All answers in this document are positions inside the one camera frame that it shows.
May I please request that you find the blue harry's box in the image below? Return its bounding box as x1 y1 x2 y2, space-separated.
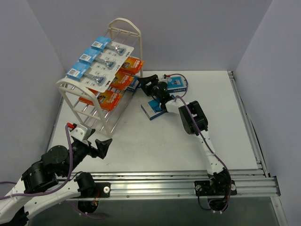
141 96 168 121
167 74 188 93
126 75 141 93

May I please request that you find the orange Gillette Fusion box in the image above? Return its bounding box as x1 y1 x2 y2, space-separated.
119 56 144 75

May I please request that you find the blue Gillette razor blister pack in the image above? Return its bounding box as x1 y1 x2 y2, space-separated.
91 36 134 57

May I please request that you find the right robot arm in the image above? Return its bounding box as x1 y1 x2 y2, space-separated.
137 74 232 194

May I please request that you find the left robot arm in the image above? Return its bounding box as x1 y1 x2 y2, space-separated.
0 124 112 226

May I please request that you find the cream metal-rod shelf rack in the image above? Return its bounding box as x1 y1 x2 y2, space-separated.
56 17 144 137

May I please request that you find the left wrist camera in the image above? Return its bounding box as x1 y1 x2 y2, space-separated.
65 123 90 145

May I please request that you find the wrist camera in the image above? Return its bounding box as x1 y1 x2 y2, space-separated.
161 74 172 84
65 123 90 145

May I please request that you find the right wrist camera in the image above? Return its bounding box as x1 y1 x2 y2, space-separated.
161 74 172 84

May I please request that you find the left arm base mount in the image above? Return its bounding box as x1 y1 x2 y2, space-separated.
79 182 111 198

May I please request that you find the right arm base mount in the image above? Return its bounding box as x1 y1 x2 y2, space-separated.
194 180 237 196

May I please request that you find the aluminium rail frame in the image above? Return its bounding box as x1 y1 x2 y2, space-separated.
25 70 282 202

